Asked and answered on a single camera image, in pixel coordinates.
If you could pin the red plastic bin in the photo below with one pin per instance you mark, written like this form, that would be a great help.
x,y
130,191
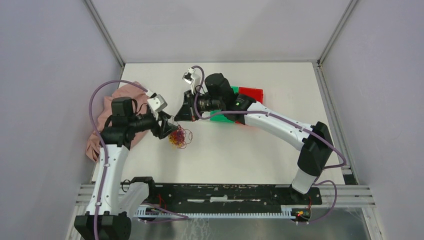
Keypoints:
x,y
251,94

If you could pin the white slotted cable duct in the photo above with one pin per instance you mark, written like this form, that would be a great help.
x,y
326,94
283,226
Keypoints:
x,y
145,211

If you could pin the pink cloth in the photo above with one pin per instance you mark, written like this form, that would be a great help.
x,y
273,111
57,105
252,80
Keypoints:
x,y
123,122

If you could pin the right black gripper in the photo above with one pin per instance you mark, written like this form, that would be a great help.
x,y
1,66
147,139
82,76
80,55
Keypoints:
x,y
184,113

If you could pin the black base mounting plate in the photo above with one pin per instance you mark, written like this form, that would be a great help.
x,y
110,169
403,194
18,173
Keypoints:
x,y
193,198

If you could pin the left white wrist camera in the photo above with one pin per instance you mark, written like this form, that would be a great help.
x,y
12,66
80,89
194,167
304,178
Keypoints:
x,y
157,103

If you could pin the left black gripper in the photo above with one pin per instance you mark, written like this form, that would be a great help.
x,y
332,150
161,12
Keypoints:
x,y
166,128

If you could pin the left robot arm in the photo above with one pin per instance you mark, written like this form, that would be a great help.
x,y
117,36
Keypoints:
x,y
107,216

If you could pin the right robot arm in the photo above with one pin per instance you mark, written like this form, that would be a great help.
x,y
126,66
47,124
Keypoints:
x,y
313,141

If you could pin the green plastic bin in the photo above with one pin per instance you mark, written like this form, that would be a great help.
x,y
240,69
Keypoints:
x,y
221,117

